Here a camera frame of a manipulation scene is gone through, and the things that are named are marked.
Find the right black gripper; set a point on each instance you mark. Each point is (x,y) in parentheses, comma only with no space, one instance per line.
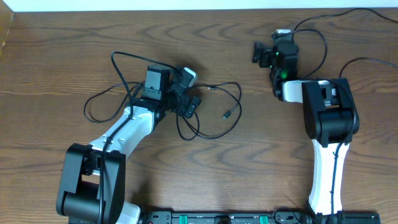
(265,51)

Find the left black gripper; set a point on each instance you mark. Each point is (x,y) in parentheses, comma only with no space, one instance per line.
(189,106)

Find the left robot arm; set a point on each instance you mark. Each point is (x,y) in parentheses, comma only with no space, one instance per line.
(92,185)

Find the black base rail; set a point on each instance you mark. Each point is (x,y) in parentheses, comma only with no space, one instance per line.
(276,217)

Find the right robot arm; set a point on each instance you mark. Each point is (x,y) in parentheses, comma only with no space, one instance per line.
(329,114)

